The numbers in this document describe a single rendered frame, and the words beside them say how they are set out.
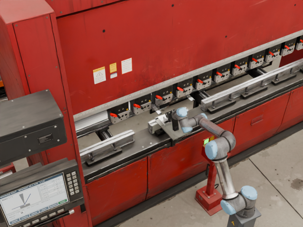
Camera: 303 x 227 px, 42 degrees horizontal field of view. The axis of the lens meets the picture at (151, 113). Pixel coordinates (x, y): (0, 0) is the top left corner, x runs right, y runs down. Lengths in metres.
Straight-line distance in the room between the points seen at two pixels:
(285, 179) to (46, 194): 2.78
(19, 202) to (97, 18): 1.15
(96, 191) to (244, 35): 1.76
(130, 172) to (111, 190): 0.22
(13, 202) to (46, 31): 0.92
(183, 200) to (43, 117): 2.31
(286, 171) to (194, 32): 2.09
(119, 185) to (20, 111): 1.57
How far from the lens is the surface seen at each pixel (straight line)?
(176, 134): 3.17
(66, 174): 2.21
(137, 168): 3.35
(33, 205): 2.31
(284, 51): 3.92
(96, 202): 3.39
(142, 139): 3.30
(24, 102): 2.08
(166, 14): 2.74
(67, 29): 2.42
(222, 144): 2.67
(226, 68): 3.43
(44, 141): 2.03
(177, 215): 3.89
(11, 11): 2.16
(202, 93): 3.82
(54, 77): 2.29
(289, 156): 4.61
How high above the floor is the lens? 3.22
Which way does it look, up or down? 41 degrees down
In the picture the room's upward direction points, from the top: straight up
